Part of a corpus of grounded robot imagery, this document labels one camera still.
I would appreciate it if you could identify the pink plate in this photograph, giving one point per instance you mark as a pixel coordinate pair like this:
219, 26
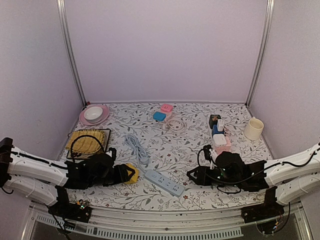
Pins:
106, 112

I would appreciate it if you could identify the white bowl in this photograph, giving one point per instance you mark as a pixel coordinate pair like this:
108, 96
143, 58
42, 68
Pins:
93, 114

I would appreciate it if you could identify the yellow cube socket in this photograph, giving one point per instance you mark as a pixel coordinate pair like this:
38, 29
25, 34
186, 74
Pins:
133, 174

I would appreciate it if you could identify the white charger with cable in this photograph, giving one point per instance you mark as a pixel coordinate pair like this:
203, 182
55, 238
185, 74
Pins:
222, 127

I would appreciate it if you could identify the right aluminium frame post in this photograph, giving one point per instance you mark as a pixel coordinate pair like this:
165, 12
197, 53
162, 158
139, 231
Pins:
262, 50

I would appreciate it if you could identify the pink case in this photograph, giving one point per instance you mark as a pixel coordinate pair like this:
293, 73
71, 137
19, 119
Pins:
166, 108

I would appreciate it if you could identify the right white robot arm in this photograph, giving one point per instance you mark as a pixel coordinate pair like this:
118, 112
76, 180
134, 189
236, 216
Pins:
283, 180

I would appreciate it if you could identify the blue case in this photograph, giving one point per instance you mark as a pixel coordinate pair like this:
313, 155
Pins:
159, 116

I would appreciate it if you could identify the white power strip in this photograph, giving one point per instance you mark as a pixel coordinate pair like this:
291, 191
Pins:
220, 137

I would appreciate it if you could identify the left aluminium frame post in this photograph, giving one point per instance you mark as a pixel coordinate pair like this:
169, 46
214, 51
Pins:
62, 13

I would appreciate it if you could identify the cream mug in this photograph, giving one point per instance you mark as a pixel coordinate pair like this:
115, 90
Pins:
253, 129

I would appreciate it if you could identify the aluminium frame post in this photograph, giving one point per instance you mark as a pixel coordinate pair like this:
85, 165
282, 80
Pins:
62, 13
262, 50

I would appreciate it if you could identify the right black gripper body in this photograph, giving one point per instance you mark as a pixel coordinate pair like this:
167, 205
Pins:
213, 181

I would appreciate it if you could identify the front aluminium rail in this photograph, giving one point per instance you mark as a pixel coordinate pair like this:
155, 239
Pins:
125, 224

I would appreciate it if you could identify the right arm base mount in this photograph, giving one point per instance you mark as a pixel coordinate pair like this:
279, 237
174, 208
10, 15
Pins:
268, 209

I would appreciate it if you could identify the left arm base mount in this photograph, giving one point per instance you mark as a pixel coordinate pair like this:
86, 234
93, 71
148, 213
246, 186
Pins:
79, 211

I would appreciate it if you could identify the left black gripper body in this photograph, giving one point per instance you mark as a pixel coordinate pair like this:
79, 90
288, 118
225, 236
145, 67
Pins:
108, 180

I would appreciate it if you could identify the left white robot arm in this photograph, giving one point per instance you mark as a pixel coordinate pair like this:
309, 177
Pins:
46, 180

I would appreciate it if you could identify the blue cube socket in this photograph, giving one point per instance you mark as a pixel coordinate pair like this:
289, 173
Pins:
215, 130

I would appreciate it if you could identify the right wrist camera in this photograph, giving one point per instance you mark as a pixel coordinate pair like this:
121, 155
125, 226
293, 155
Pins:
210, 154

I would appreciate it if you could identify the light blue power strip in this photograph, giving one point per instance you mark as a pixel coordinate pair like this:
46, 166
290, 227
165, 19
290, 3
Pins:
164, 183

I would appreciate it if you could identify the dark green cube socket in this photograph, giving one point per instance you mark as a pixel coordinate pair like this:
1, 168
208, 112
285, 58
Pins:
213, 120

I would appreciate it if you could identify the pink cube socket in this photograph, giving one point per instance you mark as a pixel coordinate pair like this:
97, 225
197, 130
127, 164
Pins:
224, 148

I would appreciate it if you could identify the yellow woven basket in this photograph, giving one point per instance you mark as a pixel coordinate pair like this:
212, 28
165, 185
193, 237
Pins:
86, 141

